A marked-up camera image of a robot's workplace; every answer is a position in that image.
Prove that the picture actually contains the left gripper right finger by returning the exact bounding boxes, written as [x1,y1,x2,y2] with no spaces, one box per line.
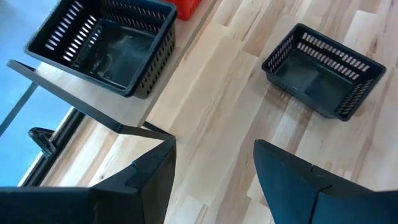
[254,139,398,224]

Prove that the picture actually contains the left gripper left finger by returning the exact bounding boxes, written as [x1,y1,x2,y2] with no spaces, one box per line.
[0,139,177,224]

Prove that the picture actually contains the black slotted plastic basket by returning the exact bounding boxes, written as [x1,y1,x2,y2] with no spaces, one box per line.
[133,27,177,100]
[24,0,178,97]
[261,23,387,122]

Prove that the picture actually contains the red slotted plastic basket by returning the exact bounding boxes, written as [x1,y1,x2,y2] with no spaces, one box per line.
[164,0,203,22]

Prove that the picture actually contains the wooden shelf with black legs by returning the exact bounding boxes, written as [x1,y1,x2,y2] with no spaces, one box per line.
[0,0,218,141]

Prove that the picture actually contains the black table edge frame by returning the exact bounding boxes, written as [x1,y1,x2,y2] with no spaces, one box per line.
[18,107,86,187]

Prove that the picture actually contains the black clamp bracket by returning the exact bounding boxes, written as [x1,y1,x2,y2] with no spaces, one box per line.
[27,127,57,158]

